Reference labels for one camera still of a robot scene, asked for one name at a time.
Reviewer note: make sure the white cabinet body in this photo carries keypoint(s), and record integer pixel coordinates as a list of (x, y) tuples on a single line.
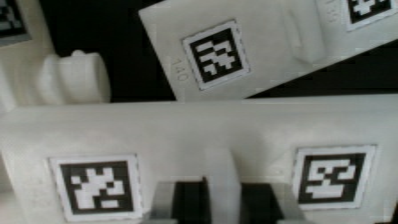
[(21, 58)]

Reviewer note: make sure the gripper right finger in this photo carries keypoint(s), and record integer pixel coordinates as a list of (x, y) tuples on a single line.
[(268, 205)]

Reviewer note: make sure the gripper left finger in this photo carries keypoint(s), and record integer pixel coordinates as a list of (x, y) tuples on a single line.
[(180, 205)]

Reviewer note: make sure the white door panel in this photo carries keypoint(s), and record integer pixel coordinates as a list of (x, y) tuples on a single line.
[(89, 153)]

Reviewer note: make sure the white cabinet top with knob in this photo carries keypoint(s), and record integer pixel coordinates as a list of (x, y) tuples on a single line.
[(228, 49)]

